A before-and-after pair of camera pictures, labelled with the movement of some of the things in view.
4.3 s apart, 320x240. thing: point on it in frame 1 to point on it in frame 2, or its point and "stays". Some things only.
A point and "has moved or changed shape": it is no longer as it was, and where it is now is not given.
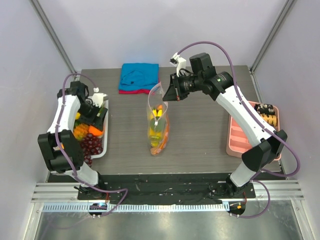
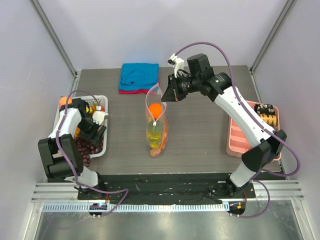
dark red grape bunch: (91, 145) stays
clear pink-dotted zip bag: (158, 120) stays
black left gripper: (95, 120) to (95, 137)
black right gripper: (176, 87) stays
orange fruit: (92, 129) has moved or changed shape
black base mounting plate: (166, 189) stays
